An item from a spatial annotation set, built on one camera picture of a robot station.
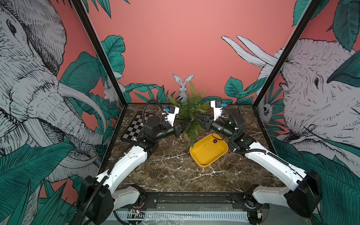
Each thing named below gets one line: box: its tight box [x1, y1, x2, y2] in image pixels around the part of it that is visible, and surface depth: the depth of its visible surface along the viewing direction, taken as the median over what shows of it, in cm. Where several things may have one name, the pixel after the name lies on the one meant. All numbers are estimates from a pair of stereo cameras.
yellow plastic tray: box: [189, 133, 229, 168], surface depth 94 cm
